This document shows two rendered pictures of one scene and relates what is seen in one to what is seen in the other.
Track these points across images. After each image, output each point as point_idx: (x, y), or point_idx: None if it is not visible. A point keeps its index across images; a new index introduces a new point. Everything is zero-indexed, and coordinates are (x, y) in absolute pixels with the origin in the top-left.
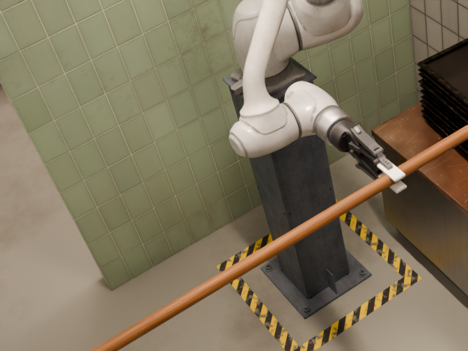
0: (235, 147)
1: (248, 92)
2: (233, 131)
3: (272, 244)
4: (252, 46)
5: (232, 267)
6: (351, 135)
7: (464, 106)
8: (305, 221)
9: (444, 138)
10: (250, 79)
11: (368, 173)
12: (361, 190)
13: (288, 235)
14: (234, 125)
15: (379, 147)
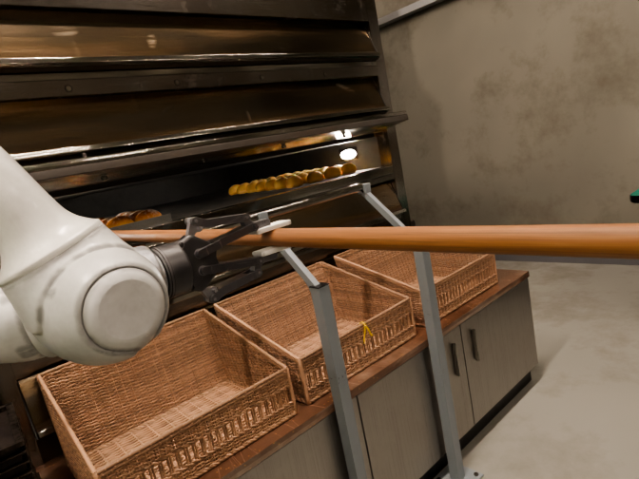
0: (132, 313)
1: (34, 191)
2: (104, 265)
3: (442, 226)
4: None
5: (534, 225)
6: (193, 236)
7: (9, 458)
8: (374, 234)
9: (220, 231)
10: (11, 162)
11: (242, 277)
12: (304, 228)
13: (413, 226)
14: (74, 270)
15: (237, 214)
